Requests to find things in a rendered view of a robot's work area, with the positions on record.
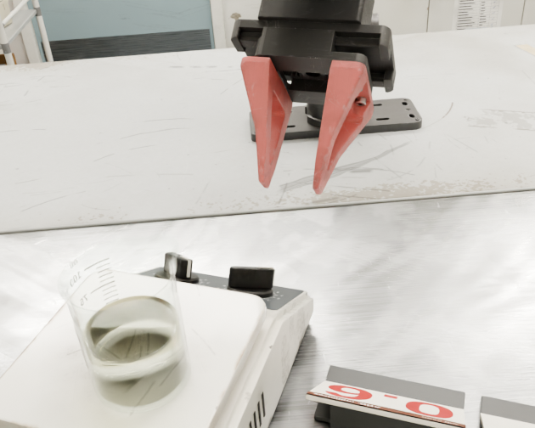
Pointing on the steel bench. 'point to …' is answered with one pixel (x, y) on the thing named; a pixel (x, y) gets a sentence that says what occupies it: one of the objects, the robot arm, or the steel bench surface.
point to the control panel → (280, 296)
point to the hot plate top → (194, 410)
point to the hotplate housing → (266, 367)
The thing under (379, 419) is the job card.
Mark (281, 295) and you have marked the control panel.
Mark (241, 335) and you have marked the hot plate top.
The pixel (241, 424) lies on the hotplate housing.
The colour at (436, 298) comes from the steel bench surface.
